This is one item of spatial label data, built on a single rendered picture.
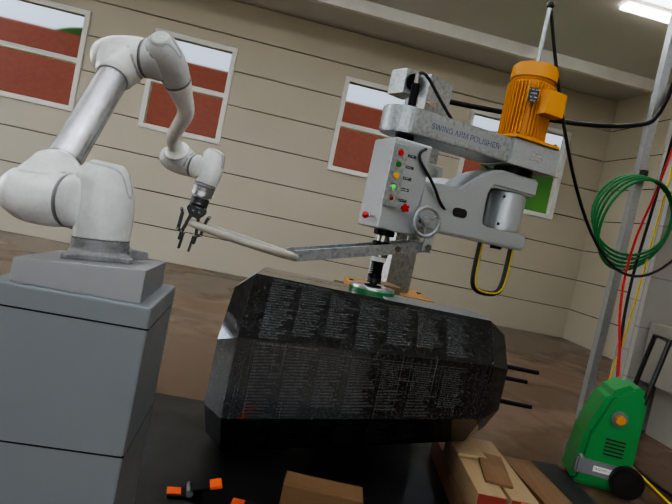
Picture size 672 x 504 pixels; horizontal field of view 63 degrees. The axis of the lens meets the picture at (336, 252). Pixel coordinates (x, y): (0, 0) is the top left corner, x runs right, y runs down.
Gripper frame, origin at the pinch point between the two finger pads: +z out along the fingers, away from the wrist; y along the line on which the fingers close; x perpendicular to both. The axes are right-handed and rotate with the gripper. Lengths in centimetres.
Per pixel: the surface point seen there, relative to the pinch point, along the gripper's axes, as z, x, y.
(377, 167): -60, 13, 70
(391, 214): -41, 4, 82
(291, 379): 37, -23, 59
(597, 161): -291, 609, 515
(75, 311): 17, -97, -9
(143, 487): 87, -37, 18
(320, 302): 6, -8, 62
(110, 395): 36, -97, 5
